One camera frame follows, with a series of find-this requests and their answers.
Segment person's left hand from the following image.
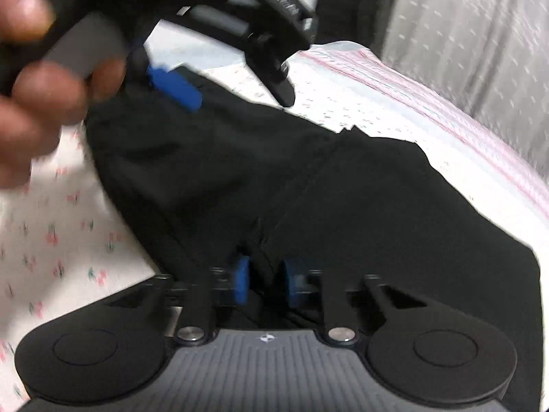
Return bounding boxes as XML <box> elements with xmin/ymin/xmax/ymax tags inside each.
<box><xmin>0</xmin><ymin>0</ymin><xmax>128</xmax><ymax>190</ymax></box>

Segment white floral bed sheet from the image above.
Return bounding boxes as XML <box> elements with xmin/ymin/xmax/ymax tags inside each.
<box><xmin>0</xmin><ymin>21</ymin><xmax>549</xmax><ymax>412</ymax></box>

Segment black pants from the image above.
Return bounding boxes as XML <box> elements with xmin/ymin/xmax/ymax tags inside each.
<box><xmin>83</xmin><ymin>64</ymin><xmax>544</xmax><ymax>412</ymax></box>

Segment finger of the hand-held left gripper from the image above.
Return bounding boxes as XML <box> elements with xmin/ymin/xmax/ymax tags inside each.
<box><xmin>238</xmin><ymin>29</ymin><xmax>297</xmax><ymax>109</ymax></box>
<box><xmin>128</xmin><ymin>42</ymin><xmax>203</xmax><ymax>113</ymax></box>

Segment dark hanging garment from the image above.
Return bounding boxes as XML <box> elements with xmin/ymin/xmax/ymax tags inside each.
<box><xmin>315</xmin><ymin>0</ymin><xmax>398</xmax><ymax>59</ymax></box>

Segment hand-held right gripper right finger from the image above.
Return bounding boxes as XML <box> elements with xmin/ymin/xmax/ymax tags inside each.
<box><xmin>281</xmin><ymin>259</ymin><xmax>430</xmax><ymax>347</ymax></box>

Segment grey curtain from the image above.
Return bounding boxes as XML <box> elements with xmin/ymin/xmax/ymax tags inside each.
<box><xmin>381</xmin><ymin>0</ymin><xmax>549</xmax><ymax>169</ymax></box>

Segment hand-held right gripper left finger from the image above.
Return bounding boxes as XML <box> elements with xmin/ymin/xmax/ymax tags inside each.
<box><xmin>106</xmin><ymin>256</ymin><xmax>251</xmax><ymax>348</ymax></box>

